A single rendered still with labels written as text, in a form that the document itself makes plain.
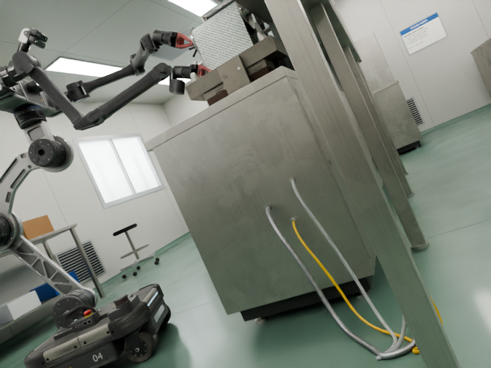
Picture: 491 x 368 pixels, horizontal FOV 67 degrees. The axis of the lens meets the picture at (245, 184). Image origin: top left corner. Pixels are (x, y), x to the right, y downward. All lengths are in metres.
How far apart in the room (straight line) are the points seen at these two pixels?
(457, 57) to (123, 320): 6.48
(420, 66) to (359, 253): 5.97
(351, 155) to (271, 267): 0.79
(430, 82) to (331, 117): 6.39
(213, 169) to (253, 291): 0.51
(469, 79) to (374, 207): 6.48
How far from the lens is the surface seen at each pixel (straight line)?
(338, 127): 0.79
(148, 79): 1.80
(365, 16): 7.31
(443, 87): 7.17
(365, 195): 0.80
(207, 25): 1.78
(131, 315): 1.89
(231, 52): 1.70
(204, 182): 1.48
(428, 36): 7.22
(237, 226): 1.46
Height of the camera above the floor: 0.60
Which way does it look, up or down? 1 degrees down
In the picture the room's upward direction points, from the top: 24 degrees counter-clockwise
